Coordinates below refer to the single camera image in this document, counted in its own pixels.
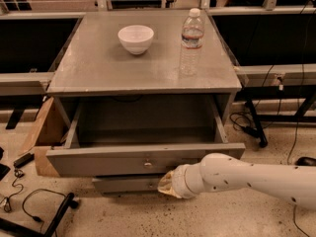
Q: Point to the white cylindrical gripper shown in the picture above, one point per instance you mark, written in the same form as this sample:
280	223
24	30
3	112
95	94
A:
179	183

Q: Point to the grey top drawer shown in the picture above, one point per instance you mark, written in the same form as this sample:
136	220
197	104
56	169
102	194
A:
150	136

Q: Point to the grey drawer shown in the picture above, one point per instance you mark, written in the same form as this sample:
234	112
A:
127	184
150	136

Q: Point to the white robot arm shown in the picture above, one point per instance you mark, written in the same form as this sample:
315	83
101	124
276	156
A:
218	172

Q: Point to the grey bottom drawer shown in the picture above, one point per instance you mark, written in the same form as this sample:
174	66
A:
127	184

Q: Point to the grey wooden drawer cabinet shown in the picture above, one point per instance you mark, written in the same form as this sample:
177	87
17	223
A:
96	64

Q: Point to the black base bar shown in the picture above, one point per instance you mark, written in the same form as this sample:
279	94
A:
16	230

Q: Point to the black metal stand leg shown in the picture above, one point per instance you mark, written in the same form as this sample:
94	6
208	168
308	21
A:
257	131

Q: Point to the brown cardboard box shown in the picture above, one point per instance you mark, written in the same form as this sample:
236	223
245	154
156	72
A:
46	132

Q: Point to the white ceramic bowl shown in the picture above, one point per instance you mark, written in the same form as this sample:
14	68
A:
136	39

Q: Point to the clear plastic water bottle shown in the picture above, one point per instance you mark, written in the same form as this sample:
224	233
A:
191	42

